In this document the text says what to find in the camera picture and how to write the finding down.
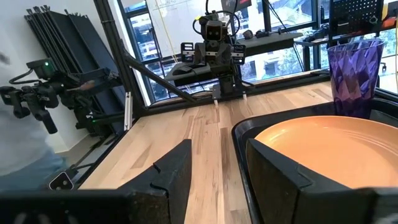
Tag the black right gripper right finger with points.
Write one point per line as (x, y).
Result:
(273, 193)

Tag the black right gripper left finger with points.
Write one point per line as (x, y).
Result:
(174, 186)

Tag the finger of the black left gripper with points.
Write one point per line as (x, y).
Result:
(224, 59)
(211, 59)

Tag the orange round plate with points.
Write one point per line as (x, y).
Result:
(342, 146)

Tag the purple faceted plastic cup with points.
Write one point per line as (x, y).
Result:
(354, 77)

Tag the black robot arm green light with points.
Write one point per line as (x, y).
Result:
(40, 96)

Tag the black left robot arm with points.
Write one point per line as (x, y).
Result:
(227, 84)

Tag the black plastic tray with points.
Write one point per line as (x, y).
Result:
(280, 116)

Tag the black round device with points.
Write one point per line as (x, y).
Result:
(247, 34)

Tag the dark grey desk top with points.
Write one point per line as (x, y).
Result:
(186, 79)

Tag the dark grey desk shelf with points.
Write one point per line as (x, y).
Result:
(273, 42)

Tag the black red sign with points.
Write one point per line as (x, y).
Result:
(236, 3)

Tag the black pegboard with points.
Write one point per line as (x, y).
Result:
(354, 15)

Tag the black folded panel stack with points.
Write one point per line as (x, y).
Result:
(81, 43)

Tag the orange box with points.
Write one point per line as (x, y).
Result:
(390, 23)

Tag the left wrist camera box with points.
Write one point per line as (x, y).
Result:
(214, 31)

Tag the silver metal bracket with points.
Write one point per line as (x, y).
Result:
(128, 112)

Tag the small black camera box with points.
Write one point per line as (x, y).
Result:
(61, 182)

